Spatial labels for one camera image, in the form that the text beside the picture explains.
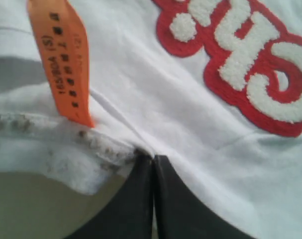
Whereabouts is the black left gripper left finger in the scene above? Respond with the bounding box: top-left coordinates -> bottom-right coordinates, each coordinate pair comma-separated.
67,154 -> 153,239

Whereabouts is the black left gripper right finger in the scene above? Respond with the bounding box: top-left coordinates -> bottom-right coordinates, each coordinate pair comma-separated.
153,155 -> 248,239

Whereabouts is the white t-shirt with red lettering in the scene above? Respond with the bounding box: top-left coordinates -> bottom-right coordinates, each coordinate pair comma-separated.
0,0 -> 302,239

